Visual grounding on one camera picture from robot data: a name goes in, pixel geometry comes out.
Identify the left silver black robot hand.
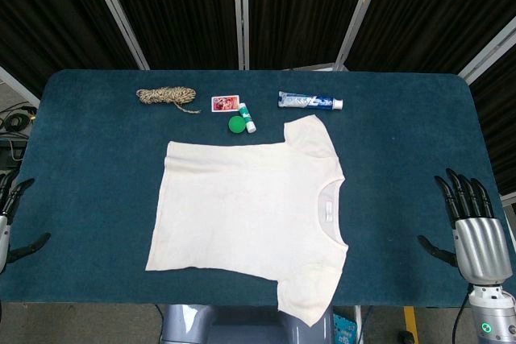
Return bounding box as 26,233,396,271
0,170,52,275

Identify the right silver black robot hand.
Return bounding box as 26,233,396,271
418,168,512,285

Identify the white T-shirt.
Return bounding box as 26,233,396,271
144,115,350,327

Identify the dark equipment case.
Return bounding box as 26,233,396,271
0,137,28,171

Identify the dark pleated curtain panel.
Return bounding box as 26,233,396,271
98,0,245,71
248,0,376,71
469,44,516,196
0,0,138,87
346,0,516,73

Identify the white table leg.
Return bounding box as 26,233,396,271
352,305,363,344

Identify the blue printed bag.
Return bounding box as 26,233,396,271
332,311,359,344

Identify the grey-blue robot torso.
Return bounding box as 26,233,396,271
160,304,335,344

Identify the blue white toothpaste tube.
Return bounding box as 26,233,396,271
277,91,344,111

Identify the white partition foot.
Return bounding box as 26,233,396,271
281,62,348,73

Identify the red playing card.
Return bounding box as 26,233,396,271
210,95,241,113

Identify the green ball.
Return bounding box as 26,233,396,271
227,116,246,135

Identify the white green glue stick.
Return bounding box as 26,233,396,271
237,102,258,134

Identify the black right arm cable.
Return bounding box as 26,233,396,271
451,284,473,344

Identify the black floor cable bundle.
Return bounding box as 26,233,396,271
0,105,38,135

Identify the white partition frame post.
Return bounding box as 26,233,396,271
334,0,390,72
231,0,252,71
0,64,41,110
83,0,151,71
458,16,516,84

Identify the beige braided rope coil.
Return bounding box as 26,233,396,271
135,85,202,115

